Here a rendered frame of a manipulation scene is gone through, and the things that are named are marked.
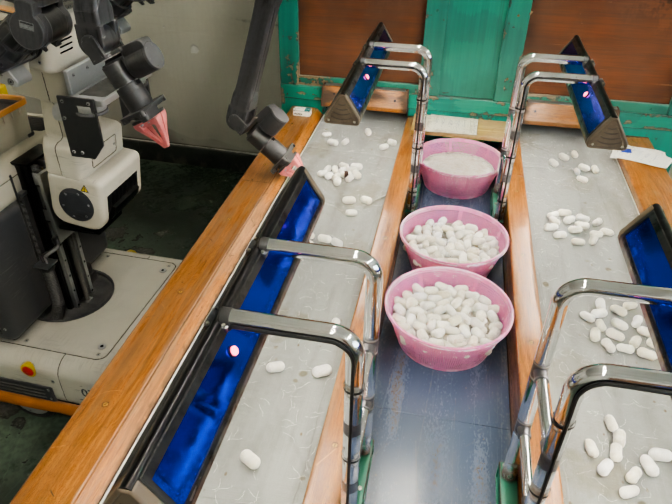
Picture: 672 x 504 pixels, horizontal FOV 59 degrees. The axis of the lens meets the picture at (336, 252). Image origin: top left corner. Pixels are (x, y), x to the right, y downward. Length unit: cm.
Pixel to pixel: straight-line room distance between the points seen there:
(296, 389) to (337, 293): 29
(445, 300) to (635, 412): 42
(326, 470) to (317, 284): 50
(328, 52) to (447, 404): 135
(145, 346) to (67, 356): 79
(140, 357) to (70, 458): 23
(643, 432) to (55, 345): 160
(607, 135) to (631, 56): 82
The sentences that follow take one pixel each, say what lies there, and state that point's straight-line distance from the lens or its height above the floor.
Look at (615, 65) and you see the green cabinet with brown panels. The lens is 216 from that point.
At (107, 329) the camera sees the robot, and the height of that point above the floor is 28.
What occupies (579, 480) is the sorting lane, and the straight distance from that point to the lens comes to 108.
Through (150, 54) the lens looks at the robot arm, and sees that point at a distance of 133.
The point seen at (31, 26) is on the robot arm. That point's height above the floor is 125.
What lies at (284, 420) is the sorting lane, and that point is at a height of 74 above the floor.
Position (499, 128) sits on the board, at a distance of 210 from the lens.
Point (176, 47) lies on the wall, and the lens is 334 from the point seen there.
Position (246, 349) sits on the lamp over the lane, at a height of 107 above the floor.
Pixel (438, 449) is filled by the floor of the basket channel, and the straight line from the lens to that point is 113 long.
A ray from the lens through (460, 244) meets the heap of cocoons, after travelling 150.
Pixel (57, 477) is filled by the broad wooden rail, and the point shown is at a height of 76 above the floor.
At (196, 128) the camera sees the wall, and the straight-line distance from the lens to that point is 346.
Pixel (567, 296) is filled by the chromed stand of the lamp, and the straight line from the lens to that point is 80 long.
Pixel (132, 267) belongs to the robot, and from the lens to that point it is 227.
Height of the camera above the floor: 157
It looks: 35 degrees down
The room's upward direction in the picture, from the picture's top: 1 degrees clockwise
